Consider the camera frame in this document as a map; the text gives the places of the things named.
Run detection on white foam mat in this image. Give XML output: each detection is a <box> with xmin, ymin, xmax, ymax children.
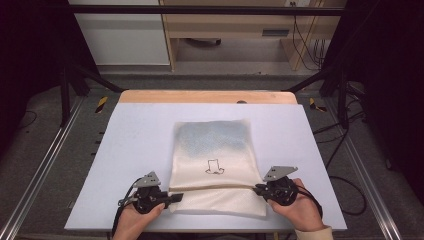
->
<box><xmin>64</xmin><ymin>102</ymin><xmax>348</xmax><ymax>233</ymax></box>

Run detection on person's left hand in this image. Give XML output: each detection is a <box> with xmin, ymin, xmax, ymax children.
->
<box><xmin>114</xmin><ymin>202</ymin><xmax>166</xmax><ymax>236</ymax></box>

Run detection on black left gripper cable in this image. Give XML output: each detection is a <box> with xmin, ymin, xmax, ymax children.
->
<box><xmin>111</xmin><ymin>177</ymin><xmax>144</xmax><ymax>237</ymax></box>

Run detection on black metal frame leg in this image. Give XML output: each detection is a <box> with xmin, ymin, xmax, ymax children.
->
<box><xmin>285</xmin><ymin>64</ymin><xmax>352</xmax><ymax>130</ymax></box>
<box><xmin>59</xmin><ymin>62</ymin><xmax>125</xmax><ymax>128</ymax></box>

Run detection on black hanging cables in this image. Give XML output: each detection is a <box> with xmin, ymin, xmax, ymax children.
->
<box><xmin>291</xmin><ymin>2</ymin><xmax>327</xmax><ymax>72</ymax></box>

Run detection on grey desk label plate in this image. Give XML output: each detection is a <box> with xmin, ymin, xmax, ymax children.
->
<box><xmin>261</xmin><ymin>29</ymin><xmax>290</xmax><ymax>37</ymax></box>

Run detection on person's right hand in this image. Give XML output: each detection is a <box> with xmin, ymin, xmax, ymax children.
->
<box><xmin>267</xmin><ymin>177</ymin><xmax>324</xmax><ymax>232</ymax></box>

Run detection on cream cloth drawstring bag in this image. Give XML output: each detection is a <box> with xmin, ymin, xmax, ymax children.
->
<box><xmin>168</xmin><ymin>118</ymin><xmax>268</xmax><ymax>218</ymax></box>

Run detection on black horizontal frame bar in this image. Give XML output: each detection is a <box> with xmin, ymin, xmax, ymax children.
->
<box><xmin>65</xmin><ymin>4</ymin><xmax>346</xmax><ymax>17</ymax></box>

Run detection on yellow black striped tape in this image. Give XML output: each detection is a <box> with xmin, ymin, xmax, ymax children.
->
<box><xmin>94</xmin><ymin>95</ymin><xmax>110</xmax><ymax>115</ymax></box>
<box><xmin>308</xmin><ymin>97</ymin><xmax>328</xmax><ymax>113</ymax></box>

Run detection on black curved chair foot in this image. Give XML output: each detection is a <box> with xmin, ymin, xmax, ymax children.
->
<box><xmin>184</xmin><ymin>37</ymin><xmax>222</xmax><ymax>47</ymax></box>

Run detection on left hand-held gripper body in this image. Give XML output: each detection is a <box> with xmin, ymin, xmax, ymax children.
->
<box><xmin>117</xmin><ymin>170</ymin><xmax>172</xmax><ymax>215</ymax></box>

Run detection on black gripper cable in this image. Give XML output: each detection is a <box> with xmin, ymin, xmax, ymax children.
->
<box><xmin>111</xmin><ymin>177</ymin><xmax>144</xmax><ymax>237</ymax></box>
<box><xmin>293</xmin><ymin>184</ymin><xmax>324</xmax><ymax>218</ymax></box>

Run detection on black floor cables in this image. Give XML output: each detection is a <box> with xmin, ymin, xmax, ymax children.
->
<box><xmin>312</xmin><ymin>109</ymin><xmax>368</xmax><ymax>217</ymax></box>

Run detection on light wooden desk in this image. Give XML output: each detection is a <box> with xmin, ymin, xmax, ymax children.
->
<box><xmin>158</xmin><ymin>0</ymin><xmax>348</xmax><ymax>72</ymax></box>

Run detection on white cabinet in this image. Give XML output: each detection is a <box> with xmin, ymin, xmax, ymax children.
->
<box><xmin>67</xmin><ymin>0</ymin><xmax>171</xmax><ymax>67</ymax></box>

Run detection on wooden table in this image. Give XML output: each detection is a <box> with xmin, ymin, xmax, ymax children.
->
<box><xmin>118</xmin><ymin>89</ymin><xmax>299</xmax><ymax>105</ymax></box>

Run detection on aluminium floor rail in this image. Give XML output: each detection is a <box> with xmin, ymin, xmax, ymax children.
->
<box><xmin>0</xmin><ymin>95</ymin><xmax>85</xmax><ymax>240</ymax></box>
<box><xmin>324</xmin><ymin>96</ymin><xmax>405</xmax><ymax>240</ymax></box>

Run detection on thin black floor cable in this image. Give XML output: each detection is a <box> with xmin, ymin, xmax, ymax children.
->
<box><xmin>15</xmin><ymin>109</ymin><xmax>38</xmax><ymax>130</ymax></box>

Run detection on brown drawstring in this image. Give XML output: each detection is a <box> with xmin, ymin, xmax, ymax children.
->
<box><xmin>168</xmin><ymin>183</ymin><xmax>260</xmax><ymax>193</ymax></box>

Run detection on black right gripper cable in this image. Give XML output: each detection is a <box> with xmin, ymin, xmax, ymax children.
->
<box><xmin>293</xmin><ymin>184</ymin><xmax>324</xmax><ymax>218</ymax></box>

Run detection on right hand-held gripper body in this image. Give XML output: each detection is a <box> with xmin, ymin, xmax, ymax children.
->
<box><xmin>262</xmin><ymin>165</ymin><xmax>300</xmax><ymax>207</ymax></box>

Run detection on dark curtain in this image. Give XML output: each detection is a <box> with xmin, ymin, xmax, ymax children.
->
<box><xmin>322</xmin><ymin>0</ymin><xmax>424</xmax><ymax>198</ymax></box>
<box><xmin>0</xmin><ymin>0</ymin><xmax>98</xmax><ymax>162</ymax></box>

